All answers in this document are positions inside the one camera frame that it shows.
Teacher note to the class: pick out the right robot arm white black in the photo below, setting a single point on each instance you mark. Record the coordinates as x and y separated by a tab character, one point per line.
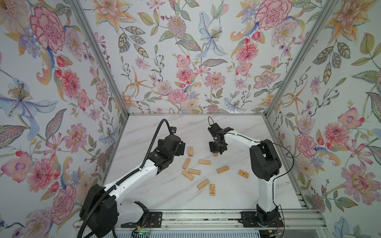
265	164

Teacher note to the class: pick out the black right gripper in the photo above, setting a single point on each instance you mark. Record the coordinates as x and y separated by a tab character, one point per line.
213	150

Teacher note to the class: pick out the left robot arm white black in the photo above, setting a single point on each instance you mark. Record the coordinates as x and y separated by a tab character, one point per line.
102	210

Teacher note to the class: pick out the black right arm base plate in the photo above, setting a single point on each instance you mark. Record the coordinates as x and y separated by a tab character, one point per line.
254	219

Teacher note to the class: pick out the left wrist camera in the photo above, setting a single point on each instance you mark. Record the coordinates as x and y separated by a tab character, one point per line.
173	130

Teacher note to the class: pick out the aluminium corner post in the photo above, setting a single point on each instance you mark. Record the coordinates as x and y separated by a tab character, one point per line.
90	36
315	30

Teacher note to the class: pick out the plain wood block with holes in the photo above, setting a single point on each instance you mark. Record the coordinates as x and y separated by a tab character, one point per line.
194	172

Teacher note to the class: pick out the printed wood block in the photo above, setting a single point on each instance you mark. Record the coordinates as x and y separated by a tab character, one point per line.
244	174
212	190

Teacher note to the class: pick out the aluminium front rail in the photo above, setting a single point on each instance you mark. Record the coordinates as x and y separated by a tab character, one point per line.
298	223

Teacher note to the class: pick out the aluminium corner post right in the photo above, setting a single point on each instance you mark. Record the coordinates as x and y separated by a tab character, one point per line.
315	30

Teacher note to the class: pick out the aluminium corner post left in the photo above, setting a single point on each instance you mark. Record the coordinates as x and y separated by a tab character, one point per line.
90	36

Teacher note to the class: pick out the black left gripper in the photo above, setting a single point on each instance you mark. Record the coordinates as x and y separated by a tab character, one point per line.
179	150

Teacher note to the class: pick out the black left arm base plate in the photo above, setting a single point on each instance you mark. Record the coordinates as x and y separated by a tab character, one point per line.
137	215

